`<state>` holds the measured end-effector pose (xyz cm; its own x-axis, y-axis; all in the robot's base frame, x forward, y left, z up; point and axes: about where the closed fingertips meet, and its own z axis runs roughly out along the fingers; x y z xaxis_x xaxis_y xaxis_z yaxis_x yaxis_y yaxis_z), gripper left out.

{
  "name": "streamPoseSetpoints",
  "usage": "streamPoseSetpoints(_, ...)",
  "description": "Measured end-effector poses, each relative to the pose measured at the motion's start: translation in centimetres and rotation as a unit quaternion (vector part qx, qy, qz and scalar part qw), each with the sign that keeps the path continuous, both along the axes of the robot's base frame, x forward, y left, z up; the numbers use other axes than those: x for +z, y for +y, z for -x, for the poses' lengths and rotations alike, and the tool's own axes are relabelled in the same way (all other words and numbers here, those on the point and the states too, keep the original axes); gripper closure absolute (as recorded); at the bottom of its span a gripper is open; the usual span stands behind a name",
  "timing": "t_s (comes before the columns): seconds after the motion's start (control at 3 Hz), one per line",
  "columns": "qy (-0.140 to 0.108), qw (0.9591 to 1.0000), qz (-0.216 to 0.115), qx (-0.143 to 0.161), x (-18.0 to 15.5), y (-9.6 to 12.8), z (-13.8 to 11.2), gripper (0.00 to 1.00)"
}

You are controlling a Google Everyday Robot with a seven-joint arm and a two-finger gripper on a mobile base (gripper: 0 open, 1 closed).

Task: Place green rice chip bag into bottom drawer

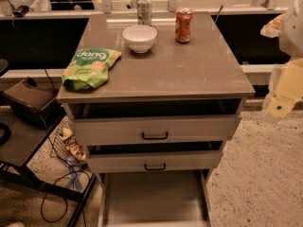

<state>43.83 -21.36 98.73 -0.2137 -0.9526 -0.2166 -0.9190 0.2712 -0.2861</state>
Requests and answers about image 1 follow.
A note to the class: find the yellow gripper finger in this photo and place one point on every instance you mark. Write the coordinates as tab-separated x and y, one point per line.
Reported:
273	28
285	89

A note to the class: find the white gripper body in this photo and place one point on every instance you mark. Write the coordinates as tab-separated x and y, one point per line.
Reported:
293	35

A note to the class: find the green rice chip bag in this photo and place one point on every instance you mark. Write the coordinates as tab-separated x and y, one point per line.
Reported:
89	68

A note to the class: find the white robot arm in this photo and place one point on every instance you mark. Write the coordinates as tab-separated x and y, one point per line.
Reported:
286	81

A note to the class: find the grey drawer cabinet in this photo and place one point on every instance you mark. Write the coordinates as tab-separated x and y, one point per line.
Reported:
202	69

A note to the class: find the open bottom drawer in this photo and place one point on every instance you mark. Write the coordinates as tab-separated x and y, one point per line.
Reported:
155	199

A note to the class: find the snack bag in basket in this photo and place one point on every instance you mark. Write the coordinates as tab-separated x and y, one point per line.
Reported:
72	145

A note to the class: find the orange soda can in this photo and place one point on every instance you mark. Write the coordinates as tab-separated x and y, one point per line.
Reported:
182	25

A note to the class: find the silver soda can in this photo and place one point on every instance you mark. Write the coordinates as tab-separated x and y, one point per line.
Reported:
144	12

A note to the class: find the white ceramic bowl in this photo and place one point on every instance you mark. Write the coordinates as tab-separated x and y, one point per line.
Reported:
139	38

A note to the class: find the brown pouch on table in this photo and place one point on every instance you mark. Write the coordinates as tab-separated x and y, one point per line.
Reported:
32	103

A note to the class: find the black side table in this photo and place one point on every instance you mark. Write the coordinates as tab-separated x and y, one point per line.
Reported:
20	146

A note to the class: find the top drawer with handle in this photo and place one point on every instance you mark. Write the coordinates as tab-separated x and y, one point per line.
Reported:
171	122

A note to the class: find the drawer with handle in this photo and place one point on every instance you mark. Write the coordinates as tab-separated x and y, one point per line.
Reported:
171	122
154	157

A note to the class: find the middle drawer with handle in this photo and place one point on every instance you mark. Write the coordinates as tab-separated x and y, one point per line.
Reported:
154	157

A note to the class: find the wire basket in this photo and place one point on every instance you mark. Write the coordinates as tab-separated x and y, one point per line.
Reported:
59	149

